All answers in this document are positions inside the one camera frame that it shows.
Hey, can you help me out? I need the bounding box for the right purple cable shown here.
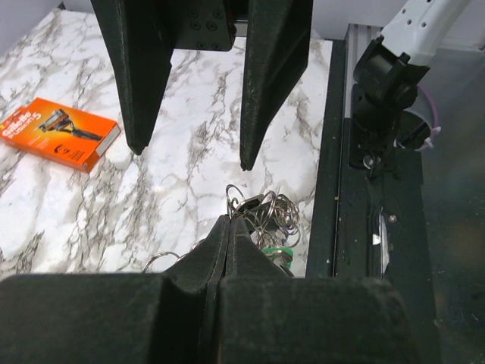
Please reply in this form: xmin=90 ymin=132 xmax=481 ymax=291
xmin=415 ymin=85 xmax=443 ymax=152

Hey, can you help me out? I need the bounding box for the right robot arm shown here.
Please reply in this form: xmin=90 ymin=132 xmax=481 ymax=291
xmin=92 ymin=1 xmax=467 ymax=171

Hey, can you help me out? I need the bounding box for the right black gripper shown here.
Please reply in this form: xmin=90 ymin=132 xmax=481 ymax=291
xmin=92 ymin=0 xmax=313 ymax=171

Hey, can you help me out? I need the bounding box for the orange Gillette razor box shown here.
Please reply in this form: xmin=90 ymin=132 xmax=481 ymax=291
xmin=1 ymin=98 xmax=120 ymax=173

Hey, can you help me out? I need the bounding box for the green key tag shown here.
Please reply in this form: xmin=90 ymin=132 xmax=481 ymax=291
xmin=261 ymin=247 xmax=293 ymax=264

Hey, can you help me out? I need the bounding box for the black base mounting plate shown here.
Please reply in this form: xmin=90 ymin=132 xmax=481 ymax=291
xmin=305 ymin=40 xmax=442 ymax=363

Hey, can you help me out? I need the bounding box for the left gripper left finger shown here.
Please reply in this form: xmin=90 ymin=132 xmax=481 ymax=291
xmin=1 ymin=215 xmax=230 ymax=363

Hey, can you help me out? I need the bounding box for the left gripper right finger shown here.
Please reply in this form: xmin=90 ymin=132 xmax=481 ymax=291
xmin=217 ymin=218 xmax=417 ymax=363

